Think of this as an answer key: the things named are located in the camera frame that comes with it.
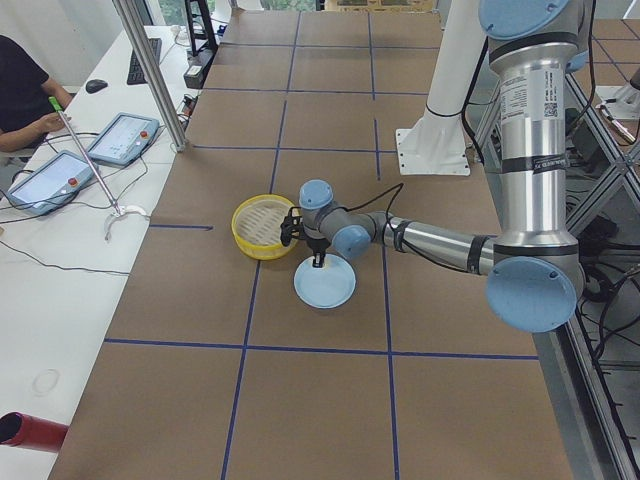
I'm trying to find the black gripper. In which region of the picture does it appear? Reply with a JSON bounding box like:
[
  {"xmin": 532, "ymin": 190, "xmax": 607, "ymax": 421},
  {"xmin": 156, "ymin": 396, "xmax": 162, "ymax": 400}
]
[{"xmin": 306, "ymin": 238, "xmax": 329, "ymax": 268}]

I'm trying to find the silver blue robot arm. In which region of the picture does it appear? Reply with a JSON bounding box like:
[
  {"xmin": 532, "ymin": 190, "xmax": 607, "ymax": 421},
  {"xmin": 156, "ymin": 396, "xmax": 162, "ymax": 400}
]
[{"xmin": 281, "ymin": 1, "xmax": 595, "ymax": 333}]

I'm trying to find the yellow bamboo steamer basket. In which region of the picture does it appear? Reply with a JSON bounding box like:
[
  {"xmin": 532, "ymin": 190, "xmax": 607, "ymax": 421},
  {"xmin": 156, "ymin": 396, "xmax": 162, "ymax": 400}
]
[{"xmin": 231, "ymin": 194, "xmax": 298, "ymax": 261}]

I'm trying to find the light blue plate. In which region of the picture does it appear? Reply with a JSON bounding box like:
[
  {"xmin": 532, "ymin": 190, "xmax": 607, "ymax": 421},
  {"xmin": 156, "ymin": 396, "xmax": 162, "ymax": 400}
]
[{"xmin": 293, "ymin": 254, "xmax": 356, "ymax": 309}]

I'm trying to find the metal reacher grabber stick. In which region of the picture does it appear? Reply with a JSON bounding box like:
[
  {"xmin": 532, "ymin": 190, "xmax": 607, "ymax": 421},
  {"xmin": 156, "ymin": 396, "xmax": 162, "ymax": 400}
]
[{"xmin": 48, "ymin": 96, "xmax": 150, "ymax": 242}]

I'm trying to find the black box device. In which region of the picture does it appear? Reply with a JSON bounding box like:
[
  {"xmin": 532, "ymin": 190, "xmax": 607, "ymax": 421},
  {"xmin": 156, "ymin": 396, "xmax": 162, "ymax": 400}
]
[{"xmin": 183, "ymin": 49, "xmax": 214, "ymax": 89}]

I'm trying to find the far teach pendant tablet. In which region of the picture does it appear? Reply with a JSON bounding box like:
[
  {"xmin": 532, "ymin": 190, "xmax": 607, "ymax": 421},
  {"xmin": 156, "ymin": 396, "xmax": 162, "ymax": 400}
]
[{"xmin": 87, "ymin": 112, "xmax": 160, "ymax": 166}]

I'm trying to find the teach pendant tablet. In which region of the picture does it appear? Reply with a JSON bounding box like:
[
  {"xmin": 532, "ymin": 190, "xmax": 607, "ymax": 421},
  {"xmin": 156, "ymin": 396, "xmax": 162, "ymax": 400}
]
[
  {"xmin": 7, "ymin": 150, "xmax": 94, "ymax": 215},
  {"xmin": 87, "ymin": 112, "xmax": 160, "ymax": 166}
]

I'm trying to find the black keyboard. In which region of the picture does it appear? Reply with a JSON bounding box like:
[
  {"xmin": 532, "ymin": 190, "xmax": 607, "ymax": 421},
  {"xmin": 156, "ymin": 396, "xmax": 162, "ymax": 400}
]
[{"xmin": 126, "ymin": 37, "xmax": 163, "ymax": 86}]

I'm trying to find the near teach pendant tablet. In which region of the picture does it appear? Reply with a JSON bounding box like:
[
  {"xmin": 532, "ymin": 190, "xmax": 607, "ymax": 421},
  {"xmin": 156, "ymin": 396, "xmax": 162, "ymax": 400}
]
[{"xmin": 7, "ymin": 150, "xmax": 94, "ymax": 215}]

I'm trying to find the black computer mouse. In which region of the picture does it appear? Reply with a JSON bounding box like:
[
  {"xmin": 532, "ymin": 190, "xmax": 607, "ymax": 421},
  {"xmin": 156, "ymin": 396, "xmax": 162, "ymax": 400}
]
[{"xmin": 85, "ymin": 79, "xmax": 108, "ymax": 94}]

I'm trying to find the person in black shirt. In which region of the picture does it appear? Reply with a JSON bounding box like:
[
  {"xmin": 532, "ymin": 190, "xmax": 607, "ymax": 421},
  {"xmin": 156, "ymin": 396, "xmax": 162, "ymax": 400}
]
[{"xmin": 1, "ymin": 35, "xmax": 72, "ymax": 153}]

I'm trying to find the red cylinder tube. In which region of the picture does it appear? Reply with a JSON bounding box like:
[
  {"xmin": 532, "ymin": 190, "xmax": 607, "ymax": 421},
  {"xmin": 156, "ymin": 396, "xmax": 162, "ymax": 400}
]
[{"xmin": 1, "ymin": 412, "xmax": 68, "ymax": 453}]

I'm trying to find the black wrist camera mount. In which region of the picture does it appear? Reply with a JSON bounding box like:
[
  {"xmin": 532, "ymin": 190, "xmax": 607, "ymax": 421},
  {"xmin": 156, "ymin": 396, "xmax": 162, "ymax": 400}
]
[{"xmin": 280, "ymin": 206, "xmax": 304, "ymax": 247}]

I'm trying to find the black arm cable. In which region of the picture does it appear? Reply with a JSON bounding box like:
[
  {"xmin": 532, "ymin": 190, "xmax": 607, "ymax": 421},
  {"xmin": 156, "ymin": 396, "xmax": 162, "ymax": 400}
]
[{"xmin": 347, "ymin": 182, "xmax": 405, "ymax": 236}]

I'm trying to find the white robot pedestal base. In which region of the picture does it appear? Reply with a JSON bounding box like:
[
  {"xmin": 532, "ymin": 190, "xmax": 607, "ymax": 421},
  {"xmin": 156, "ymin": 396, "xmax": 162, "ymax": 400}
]
[{"xmin": 396, "ymin": 0, "xmax": 487, "ymax": 176}]

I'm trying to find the aluminium frame post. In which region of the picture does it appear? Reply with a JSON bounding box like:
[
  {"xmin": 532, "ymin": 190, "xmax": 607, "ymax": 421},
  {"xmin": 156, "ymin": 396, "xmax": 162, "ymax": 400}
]
[{"xmin": 112, "ymin": 0, "xmax": 187, "ymax": 152}]

